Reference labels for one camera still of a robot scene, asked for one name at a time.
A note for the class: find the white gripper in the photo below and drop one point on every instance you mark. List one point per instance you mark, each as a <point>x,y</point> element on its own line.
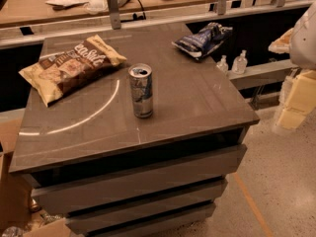
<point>305,39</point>

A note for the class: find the brown sea salt chip bag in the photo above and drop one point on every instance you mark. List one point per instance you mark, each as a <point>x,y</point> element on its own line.
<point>57,75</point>

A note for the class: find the blue chip bag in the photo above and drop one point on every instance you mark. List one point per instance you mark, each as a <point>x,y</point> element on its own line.
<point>206,41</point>

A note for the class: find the silver blue redbull can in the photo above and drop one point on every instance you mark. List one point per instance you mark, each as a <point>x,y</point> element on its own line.
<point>140,80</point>

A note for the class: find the clear sanitizer bottle right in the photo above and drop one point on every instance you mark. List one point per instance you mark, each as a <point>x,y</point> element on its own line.
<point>240,63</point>

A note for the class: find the clear sanitizer bottle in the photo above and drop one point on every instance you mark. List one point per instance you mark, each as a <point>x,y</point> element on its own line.
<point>222,64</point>
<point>240,63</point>

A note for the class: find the clear sanitizer bottle left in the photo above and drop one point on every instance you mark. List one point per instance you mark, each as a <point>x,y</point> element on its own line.
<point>222,64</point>

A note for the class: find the middle grey drawer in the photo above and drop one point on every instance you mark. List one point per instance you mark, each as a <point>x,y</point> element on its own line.
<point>164,204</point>

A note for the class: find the grey drawer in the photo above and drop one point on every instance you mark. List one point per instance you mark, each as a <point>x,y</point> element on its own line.
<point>159,222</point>
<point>164,204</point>
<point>83,194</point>

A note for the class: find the grey drawer cabinet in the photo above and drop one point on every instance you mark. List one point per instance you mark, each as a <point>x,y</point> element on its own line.
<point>94,132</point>

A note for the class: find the bottom grey drawer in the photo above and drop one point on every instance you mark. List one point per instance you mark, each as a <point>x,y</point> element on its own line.
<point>159,222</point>

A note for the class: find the top grey drawer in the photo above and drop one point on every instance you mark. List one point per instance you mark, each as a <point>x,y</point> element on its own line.
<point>83,194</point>

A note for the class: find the wooden background desk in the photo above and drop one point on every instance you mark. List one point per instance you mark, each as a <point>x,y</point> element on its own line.
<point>23,13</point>

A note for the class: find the cardboard box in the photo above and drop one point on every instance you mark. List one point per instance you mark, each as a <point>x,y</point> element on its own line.
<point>15,193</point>

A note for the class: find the grey metal rail shelf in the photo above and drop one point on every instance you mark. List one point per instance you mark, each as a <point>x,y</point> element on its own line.
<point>263,74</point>

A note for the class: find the grey metal post left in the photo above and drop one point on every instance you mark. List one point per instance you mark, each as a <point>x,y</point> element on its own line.
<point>113,7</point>

